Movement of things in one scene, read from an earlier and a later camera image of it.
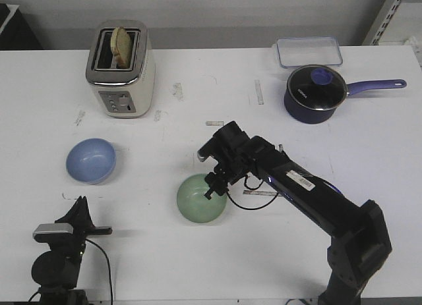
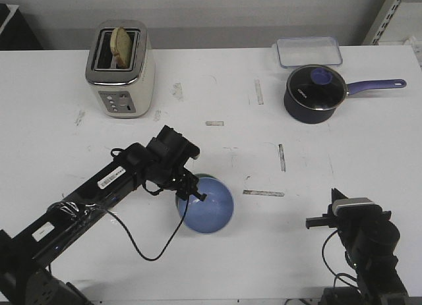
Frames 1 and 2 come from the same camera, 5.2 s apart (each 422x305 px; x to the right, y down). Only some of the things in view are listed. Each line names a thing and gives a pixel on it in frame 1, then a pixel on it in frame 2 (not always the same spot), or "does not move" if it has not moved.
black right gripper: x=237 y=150 -> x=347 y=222
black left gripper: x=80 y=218 -> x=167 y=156
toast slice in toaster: x=120 y=47 does not move
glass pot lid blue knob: x=317 y=87 does not move
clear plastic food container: x=308 y=51 does not move
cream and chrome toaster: x=119 y=92 does not move
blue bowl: x=91 y=161 -> x=212 y=215
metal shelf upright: x=390 y=7 does not move
